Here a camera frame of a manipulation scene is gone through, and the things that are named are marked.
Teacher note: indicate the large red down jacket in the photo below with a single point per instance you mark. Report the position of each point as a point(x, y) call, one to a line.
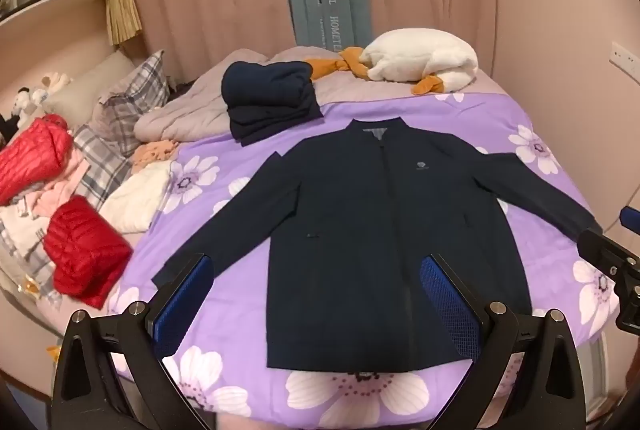
point(35, 155)

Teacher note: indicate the folded navy clothes stack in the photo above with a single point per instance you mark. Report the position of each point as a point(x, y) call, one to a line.
point(270, 98)

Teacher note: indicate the white pillow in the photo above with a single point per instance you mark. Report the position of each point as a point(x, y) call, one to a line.
point(85, 85)

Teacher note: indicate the white wall socket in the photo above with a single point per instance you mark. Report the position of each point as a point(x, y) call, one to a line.
point(627, 59)

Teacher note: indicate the white knit sweater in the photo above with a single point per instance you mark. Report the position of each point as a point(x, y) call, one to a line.
point(137, 200)

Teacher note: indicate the white plush toy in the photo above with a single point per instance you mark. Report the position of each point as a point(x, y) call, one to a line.
point(56, 81)

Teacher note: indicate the pink garment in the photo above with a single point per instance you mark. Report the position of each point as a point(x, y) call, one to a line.
point(62, 187)

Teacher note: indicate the navy zip jacket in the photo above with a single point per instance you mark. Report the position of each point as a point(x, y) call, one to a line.
point(350, 230)

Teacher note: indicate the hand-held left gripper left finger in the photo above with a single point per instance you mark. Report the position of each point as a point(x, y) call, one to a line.
point(186, 305)

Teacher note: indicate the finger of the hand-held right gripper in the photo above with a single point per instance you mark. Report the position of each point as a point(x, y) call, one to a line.
point(631, 216)
point(600, 247)

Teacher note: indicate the purple floral bed sheet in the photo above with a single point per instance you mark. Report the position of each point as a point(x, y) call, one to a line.
point(525, 150)

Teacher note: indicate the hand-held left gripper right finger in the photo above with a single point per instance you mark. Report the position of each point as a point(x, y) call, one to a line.
point(447, 305)

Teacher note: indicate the plaid pillow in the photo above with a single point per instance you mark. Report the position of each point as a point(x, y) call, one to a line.
point(135, 100)
point(102, 165)

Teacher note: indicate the white plush goose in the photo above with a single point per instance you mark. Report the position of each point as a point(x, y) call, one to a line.
point(425, 58)

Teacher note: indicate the beige fringe tassel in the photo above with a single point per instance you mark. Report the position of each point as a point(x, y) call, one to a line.
point(122, 15)

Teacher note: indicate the spotted dog plush toy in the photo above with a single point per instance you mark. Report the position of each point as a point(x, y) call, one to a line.
point(30, 103)

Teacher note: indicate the folded red down jacket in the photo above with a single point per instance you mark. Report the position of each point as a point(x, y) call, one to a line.
point(85, 250)

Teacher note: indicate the orange fuzzy cloth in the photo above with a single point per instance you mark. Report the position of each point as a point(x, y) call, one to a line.
point(155, 153)

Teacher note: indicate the pinkish grey quilt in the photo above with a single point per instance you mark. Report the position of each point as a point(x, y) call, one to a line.
point(200, 105)

